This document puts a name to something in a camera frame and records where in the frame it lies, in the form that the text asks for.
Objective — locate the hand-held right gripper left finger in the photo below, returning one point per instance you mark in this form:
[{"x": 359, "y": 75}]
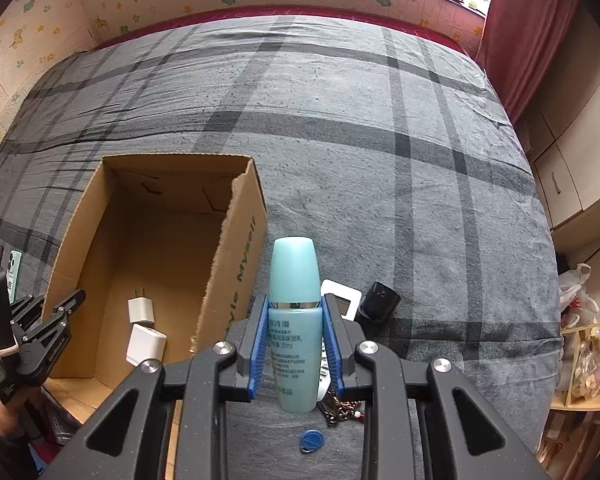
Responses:
[{"x": 260, "y": 345}]

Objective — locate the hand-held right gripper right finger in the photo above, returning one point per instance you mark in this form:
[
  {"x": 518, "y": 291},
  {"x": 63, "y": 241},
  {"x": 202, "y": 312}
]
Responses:
[{"x": 330, "y": 345}]

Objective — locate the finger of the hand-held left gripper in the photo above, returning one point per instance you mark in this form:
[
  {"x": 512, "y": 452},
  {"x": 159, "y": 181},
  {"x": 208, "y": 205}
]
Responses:
[
  {"x": 27, "y": 307},
  {"x": 65, "y": 310}
]

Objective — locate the white remote control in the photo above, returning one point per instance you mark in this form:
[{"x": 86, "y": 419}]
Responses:
[{"x": 347, "y": 300}]

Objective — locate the teal lotion bottle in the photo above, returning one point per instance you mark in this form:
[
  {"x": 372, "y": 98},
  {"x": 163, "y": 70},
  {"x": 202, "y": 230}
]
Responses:
[{"x": 295, "y": 285}]

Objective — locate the small white charger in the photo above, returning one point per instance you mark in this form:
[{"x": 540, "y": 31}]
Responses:
[{"x": 141, "y": 310}]

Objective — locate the large white charger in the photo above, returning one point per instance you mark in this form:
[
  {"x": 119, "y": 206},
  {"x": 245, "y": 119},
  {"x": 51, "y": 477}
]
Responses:
[{"x": 145, "y": 345}]

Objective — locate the cardboard box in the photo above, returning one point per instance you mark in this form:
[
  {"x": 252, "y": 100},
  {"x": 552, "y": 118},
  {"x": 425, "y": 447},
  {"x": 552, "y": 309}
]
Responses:
[{"x": 155, "y": 240}]

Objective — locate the person's left forearm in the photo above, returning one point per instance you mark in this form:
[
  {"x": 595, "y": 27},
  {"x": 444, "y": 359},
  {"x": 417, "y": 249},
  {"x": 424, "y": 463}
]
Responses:
[{"x": 0, "y": 415}]

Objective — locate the green smartphone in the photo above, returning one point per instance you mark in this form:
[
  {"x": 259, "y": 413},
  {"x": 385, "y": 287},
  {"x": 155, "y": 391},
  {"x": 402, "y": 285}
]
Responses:
[{"x": 15, "y": 275}]

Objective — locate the small dark round jar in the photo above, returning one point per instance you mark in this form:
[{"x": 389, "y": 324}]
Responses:
[{"x": 377, "y": 302}]

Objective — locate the blue key tag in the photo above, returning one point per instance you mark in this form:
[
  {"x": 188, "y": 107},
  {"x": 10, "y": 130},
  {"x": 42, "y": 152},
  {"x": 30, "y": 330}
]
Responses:
[{"x": 311, "y": 441}]

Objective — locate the grey plaid bed sheet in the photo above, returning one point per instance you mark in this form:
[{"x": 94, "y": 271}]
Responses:
[{"x": 380, "y": 160}]

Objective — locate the white plastic bag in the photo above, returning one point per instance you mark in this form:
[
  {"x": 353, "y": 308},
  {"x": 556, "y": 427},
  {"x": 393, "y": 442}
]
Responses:
[{"x": 575, "y": 290}]

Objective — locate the wooden shelf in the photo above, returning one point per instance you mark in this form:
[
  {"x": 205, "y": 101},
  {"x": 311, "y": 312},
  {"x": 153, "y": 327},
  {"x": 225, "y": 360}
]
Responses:
[{"x": 580, "y": 400}]

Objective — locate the beige wardrobe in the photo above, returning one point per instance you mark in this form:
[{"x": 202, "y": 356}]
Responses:
[{"x": 580, "y": 160}]

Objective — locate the red mattress cover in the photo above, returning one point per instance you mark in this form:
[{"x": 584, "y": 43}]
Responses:
[{"x": 280, "y": 10}]

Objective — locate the red curtain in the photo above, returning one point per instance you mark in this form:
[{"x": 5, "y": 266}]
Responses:
[{"x": 525, "y": 35}]

